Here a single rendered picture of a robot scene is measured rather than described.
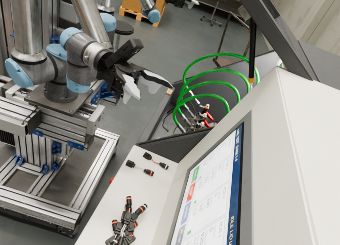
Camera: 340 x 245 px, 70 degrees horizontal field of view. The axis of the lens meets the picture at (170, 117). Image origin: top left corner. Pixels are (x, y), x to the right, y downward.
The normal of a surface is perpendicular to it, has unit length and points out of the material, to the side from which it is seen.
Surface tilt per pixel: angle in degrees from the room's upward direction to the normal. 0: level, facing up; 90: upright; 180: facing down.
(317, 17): 90
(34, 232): 0
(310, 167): 0
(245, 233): 76
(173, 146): 90
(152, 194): 0
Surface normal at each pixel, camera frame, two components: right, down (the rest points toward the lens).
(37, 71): 0.65, 0.61
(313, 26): -0.17, 0.58
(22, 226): 0.29, -0.74
